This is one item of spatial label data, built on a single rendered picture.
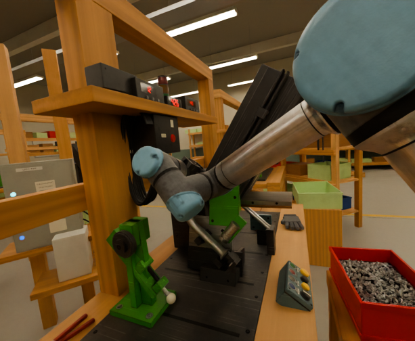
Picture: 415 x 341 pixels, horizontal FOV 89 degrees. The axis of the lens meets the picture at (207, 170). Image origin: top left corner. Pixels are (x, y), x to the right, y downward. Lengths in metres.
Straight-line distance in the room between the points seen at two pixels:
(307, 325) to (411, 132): 0.55
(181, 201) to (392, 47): 0.38
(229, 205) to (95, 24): 0.74
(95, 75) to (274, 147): 0.55
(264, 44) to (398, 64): 8.02
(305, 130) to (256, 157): 0.11
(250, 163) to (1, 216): 0.61
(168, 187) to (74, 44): 0.55
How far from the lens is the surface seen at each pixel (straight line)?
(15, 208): 0.73
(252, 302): 0.74
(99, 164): 0.75
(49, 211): 0.77
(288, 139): 0.42
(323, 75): 0.24
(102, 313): 0.85
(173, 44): 1.29
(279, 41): 8.19
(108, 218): 0.78
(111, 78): 0.74
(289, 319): 0.71
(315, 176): 3.55
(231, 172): 0.49
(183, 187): 0.46
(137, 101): 0.73
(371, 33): 0.24
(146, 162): 0.49
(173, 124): 0.91
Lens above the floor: 1.37
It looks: 7 degrees down
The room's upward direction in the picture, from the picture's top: 5 degrees counter-clockwise
